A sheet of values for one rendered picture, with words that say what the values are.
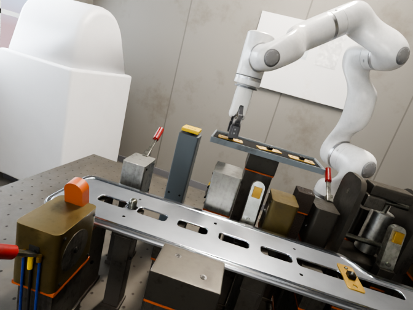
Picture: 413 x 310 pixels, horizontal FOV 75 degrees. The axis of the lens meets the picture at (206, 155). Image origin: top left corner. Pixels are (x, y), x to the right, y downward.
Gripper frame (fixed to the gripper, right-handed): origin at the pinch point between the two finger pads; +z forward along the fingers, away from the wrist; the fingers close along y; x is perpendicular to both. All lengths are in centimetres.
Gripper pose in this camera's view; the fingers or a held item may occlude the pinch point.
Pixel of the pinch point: (232, 132)
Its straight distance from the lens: 90.7
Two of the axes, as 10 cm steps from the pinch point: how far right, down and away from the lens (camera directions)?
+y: -0.5, 2.8, -9.6
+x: 9.7, 2.6, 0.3
